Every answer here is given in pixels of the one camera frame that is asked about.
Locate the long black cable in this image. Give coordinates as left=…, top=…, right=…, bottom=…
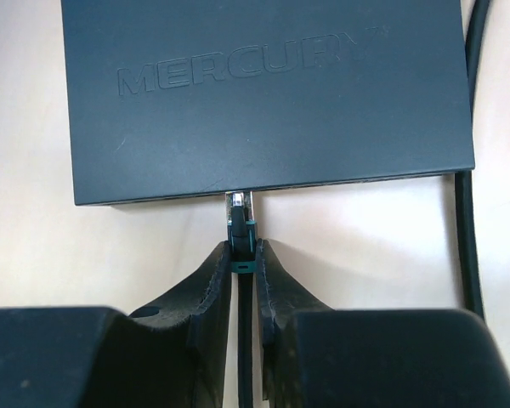
left=452, top=0, right=490, bottom=318

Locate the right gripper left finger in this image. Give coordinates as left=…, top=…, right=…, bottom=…
left=0, top=242, right=231, bottom=407

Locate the black network switch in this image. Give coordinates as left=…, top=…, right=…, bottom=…
left=61, top=1, right=474, bottom=205

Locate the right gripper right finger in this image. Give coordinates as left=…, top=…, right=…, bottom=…
left=256, top=241, right=510, bottom=407

